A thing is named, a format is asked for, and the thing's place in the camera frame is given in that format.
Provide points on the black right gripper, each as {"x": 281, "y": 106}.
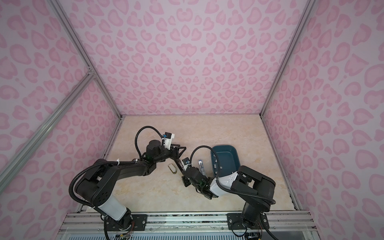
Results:
{"x": 184, "y": 180}

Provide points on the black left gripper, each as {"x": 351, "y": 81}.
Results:
{"x": 177, "y": 154}

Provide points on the black long stapler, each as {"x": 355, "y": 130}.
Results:
{"x": 179, "y": 165}

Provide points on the light blue mini stapler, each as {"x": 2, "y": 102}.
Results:
{"x": 201, "y": 168}

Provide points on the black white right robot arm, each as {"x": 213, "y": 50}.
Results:
{"x": 256, "y": 189}

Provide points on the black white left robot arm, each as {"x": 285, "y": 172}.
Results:
{"x": 94, "y": 185}

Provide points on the teal plastic tray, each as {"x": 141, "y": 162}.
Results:
{"x": 229, "y": 160}

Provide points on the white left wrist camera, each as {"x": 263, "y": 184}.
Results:
{"x": 168, "y": 138}

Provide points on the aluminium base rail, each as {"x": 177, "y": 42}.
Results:
{"x": 284, "y": 225}

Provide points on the aluminium corner frame post left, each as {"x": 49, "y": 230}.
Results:
{"x": 79, "y": 46}

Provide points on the aluminium corner frame post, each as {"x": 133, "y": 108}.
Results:
{"x": 308, "y": 11}
{"x": 79, "y": 46}

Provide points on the aluminium diagonal frame bar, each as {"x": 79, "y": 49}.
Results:
{"x": 19, "y": 160}

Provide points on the aluminium corner frame post right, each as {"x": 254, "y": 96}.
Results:
{"x": 308, "y": 11}

